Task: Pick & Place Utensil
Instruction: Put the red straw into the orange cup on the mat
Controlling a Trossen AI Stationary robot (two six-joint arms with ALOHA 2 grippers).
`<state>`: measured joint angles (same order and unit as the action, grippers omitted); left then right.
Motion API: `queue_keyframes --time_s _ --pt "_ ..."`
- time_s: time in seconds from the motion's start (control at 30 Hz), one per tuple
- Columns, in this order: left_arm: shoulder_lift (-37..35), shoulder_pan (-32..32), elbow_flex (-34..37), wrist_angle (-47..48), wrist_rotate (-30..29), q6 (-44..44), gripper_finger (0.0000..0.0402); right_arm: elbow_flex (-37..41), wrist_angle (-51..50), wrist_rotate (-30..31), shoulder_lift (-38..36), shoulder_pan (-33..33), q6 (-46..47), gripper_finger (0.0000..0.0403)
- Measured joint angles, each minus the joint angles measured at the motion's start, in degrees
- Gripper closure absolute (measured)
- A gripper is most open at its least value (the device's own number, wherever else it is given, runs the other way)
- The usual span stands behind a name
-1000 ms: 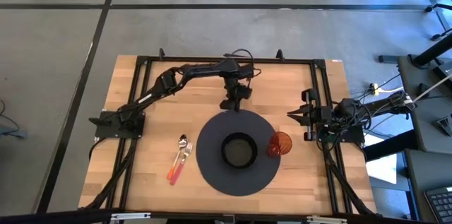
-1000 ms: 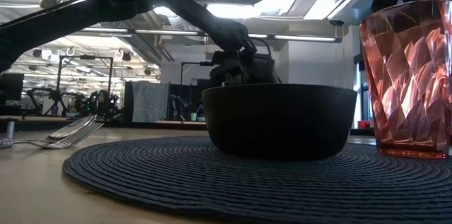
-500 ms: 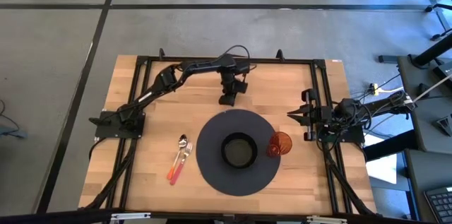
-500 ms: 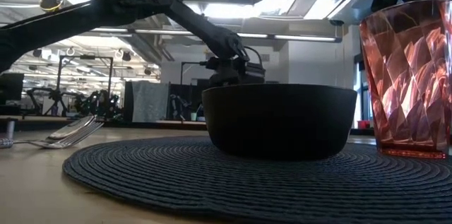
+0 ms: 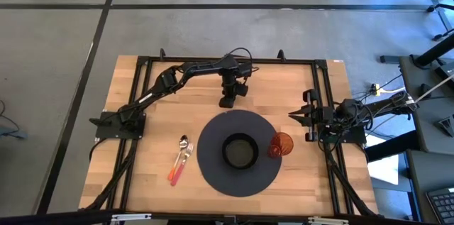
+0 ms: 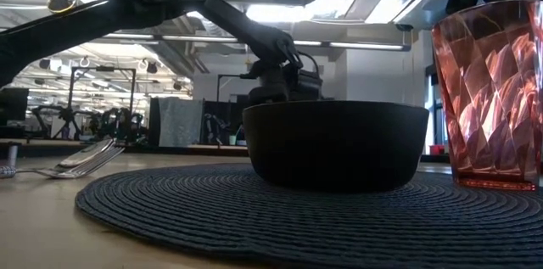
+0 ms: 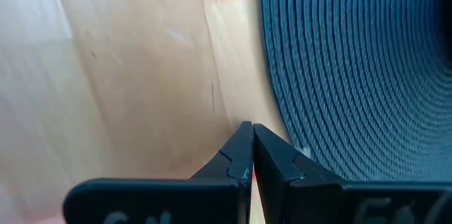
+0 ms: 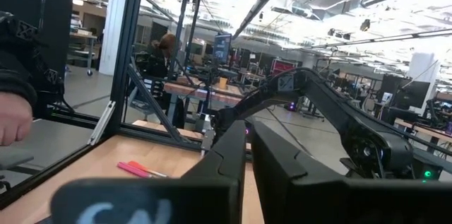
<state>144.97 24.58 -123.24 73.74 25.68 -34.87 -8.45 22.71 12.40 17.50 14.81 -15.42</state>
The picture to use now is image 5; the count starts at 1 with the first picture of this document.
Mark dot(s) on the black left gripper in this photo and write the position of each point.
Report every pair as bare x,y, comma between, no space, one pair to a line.
229,86

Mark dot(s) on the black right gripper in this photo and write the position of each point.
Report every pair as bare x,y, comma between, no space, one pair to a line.
322,116

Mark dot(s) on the orange faceted plastic cup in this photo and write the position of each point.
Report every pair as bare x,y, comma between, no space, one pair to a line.
283,143

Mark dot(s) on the black bowl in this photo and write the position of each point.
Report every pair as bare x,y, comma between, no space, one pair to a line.
240,154

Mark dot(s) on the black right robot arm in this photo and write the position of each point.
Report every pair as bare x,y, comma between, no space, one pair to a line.
351,108

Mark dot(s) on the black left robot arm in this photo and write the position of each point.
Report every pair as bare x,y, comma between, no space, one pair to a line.
198,68

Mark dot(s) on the round dark woven placemat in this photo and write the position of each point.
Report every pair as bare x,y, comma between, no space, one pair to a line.
213,168

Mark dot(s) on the yellow white power strip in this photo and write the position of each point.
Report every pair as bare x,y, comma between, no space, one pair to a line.
376,90

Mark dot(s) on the black beam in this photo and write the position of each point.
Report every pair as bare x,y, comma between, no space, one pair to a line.
390,147

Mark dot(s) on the white sheet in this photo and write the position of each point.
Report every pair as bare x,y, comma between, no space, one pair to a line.
384,171

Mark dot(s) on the grey desk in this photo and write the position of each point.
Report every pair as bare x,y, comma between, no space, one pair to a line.
425,122
422,175

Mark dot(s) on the black wedge shaped object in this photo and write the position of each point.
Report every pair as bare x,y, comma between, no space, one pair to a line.
447,125

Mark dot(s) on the black keyboard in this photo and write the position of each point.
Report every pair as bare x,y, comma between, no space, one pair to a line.
443,203

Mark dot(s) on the blue grey floor object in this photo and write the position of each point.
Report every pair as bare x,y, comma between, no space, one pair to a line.
14,134

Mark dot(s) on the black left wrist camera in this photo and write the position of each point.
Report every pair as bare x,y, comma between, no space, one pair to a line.
242,90

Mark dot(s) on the black aluminium table frame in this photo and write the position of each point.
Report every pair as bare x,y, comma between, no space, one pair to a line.
283,60

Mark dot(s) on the silver metal bracket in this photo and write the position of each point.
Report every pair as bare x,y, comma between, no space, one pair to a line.
328,220
131,216

